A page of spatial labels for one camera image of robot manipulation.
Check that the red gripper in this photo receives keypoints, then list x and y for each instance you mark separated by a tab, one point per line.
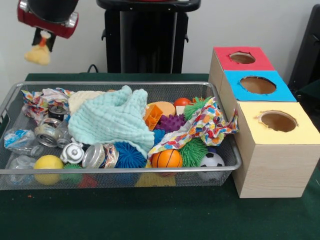
50	27

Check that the yellow duck plush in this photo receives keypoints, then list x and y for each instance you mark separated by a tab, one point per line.
37	56

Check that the clear mesh bin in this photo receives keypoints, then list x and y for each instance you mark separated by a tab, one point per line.
75	171

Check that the wooden three-hole box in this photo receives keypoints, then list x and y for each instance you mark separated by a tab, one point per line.
272	170

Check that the colourful patterned cloth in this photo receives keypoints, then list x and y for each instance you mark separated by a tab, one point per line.
210	122
32	100

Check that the cream waffle cloth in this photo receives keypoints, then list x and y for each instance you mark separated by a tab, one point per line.
80	100

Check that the mint green waffle cloth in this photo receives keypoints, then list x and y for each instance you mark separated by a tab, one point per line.
112	120

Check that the yellow ball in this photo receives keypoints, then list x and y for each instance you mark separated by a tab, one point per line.
48	162

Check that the blue spiky ball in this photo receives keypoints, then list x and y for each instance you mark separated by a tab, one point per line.
128	156

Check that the purple spiky ball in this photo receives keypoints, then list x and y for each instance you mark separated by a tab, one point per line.
171	123

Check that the orange toy basketball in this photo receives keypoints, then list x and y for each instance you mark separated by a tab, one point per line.
167	159

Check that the green koosh ball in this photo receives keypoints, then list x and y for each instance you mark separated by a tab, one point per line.
193	152

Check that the dark green tablecloth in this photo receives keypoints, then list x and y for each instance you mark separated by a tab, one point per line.
310	100
150	215

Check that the toy soccer ball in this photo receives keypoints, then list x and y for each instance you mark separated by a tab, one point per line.
212	160

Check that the black stand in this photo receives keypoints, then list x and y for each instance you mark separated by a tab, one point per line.
307	50

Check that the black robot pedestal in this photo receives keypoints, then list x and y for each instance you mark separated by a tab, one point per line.
150	37

